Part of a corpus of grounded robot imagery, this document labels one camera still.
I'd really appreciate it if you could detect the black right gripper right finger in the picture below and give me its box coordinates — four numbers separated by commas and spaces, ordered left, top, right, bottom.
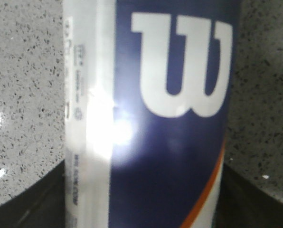
216, 164, 283, 228

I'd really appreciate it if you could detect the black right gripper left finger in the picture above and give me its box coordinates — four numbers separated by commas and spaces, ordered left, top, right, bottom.
0, 161, 65, 228

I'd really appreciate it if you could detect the white blue tennis ball can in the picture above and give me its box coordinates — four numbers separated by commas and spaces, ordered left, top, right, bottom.
62, 0, 241, 228

